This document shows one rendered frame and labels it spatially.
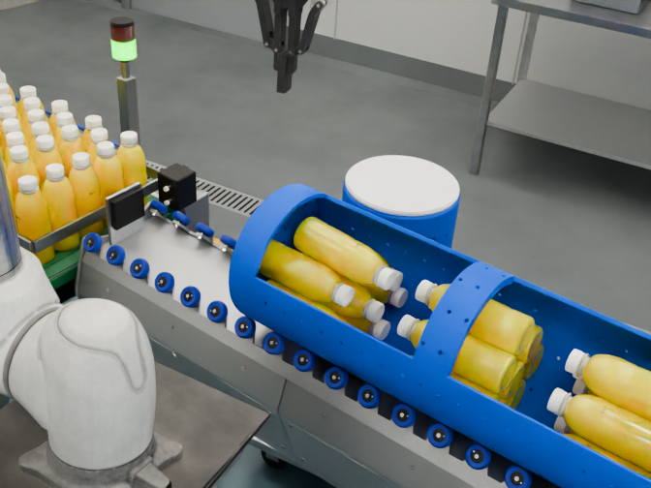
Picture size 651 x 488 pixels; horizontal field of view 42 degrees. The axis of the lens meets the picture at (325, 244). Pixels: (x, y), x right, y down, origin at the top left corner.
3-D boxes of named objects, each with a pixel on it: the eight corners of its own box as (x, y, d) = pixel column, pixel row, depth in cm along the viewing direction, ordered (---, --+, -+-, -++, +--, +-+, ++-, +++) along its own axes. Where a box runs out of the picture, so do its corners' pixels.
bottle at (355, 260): (314, 239, 168) (390, 283, 160) (291, 254, 164) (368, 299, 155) (318, 210, 164) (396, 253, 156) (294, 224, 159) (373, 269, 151)
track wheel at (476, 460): (473, 474, 145) (476, 474, 146) (494, 461, 143) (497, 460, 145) (458, 451, 146) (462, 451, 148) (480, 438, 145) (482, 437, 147)
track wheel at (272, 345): (263, 329, 167) (268, 330, 169) (260, 352, 167) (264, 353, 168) (283, 332, 165) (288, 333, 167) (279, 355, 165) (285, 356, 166)
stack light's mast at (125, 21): (125, 83, 229) (120, 26, 220) (108, 76, 232) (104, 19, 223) (142, 76, 233) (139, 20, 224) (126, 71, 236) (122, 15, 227)
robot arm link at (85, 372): (105, 489, 120) (101, 367, 109) (11, 435, 127) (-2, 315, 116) (177, 424, 132) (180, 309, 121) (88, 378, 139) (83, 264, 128)
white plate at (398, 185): (339, 154, 217) (339, 158, 217) (353, 212, 194) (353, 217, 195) (446, 155, 220) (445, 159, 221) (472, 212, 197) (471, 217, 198)
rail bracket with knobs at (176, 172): (172, 220, 212) (170, 184, 206) (152, 209, 216) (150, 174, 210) (201, 204, 219) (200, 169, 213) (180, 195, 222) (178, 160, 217)
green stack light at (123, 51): (123, 62, 226) (122, 45, 223) (107, 56, 229) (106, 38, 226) (141, 56, 230) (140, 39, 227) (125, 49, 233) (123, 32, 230)
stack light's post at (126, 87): (148, 381, 292) (125, 81, 230) (140, 376, 294) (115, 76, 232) (157, 375, 295) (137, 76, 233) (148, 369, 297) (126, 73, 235)
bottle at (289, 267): (263, 233, 162) (342, 271, 154) (280, 243, 169) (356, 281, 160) (246, 266, 162) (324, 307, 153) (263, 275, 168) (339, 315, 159)
